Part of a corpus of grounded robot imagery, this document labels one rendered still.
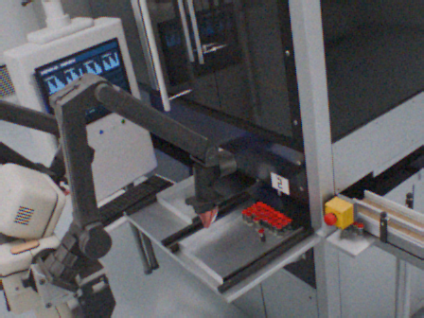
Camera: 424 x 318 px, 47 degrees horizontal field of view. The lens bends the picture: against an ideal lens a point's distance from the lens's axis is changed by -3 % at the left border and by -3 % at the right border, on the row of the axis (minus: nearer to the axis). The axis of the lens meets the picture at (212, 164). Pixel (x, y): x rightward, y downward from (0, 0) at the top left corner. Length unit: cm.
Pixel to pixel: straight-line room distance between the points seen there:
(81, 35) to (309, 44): 105
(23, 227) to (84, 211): 20
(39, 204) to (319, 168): 82
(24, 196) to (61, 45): 91
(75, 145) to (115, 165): 117
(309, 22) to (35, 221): 89
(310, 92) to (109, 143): 111
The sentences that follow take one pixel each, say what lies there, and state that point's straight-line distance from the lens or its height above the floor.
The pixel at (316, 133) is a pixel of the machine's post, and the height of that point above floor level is 127.
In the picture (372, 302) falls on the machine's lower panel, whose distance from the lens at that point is 217.
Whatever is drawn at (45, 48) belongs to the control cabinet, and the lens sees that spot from 206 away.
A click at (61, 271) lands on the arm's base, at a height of 121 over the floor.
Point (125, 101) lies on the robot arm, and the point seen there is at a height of 155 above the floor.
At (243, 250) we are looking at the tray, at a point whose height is 88.
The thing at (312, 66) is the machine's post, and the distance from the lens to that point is 142.
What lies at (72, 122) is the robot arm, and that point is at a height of 156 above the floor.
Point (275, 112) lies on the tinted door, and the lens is 161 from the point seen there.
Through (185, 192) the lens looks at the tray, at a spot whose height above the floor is 88.
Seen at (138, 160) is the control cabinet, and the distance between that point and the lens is 238.
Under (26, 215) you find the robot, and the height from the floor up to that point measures 131.
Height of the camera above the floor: 194
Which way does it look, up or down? 28 degrees down
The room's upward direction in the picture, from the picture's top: 11 degrees counter-clockwise
